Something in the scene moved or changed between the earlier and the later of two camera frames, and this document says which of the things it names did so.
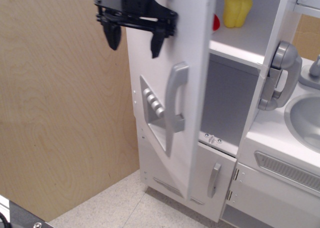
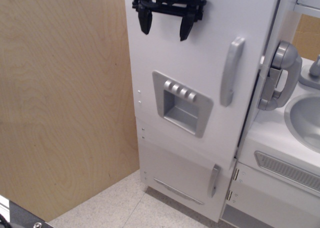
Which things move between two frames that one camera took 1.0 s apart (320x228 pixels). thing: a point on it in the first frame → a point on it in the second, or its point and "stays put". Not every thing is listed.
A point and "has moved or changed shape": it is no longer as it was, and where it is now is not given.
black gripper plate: (158, 18) → (177, 1)
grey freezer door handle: (214, 179) stays put
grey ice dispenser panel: (155, 114) → (181, 106)
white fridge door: (170, 90) has moved or changed shape
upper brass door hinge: (236, 174) stays put
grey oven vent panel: (293, 172) stays put
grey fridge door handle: (174, 122) → (230, 70)
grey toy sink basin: (302, 117) stays put
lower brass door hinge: (229, 195) stays put
